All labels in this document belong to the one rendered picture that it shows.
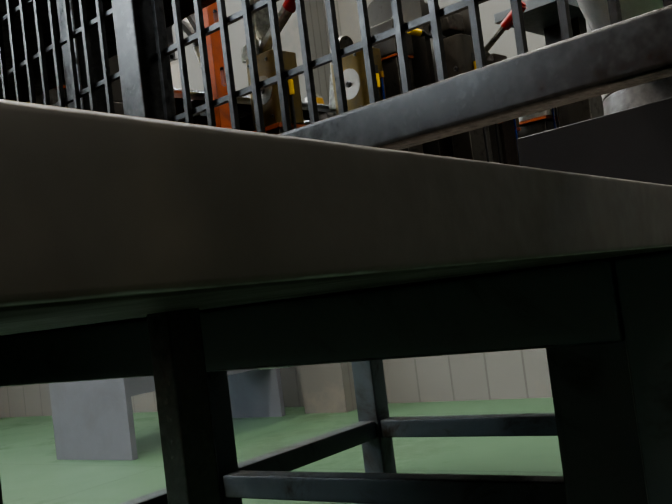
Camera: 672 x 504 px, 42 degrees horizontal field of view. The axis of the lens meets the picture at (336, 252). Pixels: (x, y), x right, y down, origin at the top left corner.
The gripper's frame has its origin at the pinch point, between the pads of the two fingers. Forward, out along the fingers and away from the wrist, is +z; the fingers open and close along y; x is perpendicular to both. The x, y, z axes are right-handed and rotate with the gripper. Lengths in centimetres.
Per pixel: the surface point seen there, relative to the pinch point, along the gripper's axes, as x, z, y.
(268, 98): 0.2, 7.4, -18.2
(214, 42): 5.0, -3.4, -17.4
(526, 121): -73, 33, -3
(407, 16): -34.5, 3.0, -18.3
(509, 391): -222, 194, 194
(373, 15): -34.1, 0.3, -10.6
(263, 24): -6.6, -3.9, -15.0
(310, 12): -260, -35, 281
